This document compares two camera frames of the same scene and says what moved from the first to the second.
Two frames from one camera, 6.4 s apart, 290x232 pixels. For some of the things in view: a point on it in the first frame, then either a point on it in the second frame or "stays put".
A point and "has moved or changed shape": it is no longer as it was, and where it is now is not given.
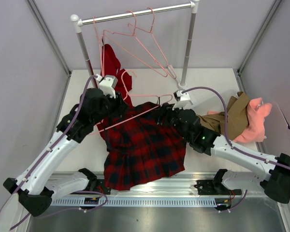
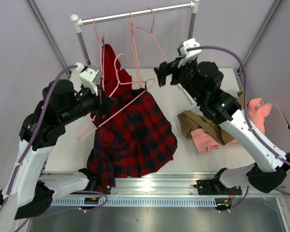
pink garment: x=255 y=132 stays put
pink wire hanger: x=136 y=95 -> x=94 y=123
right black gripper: x=166 y=110 -> x=173 y=73
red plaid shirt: x=139 y=147 has moved or changed shape
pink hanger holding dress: x=102 y=68 stays put
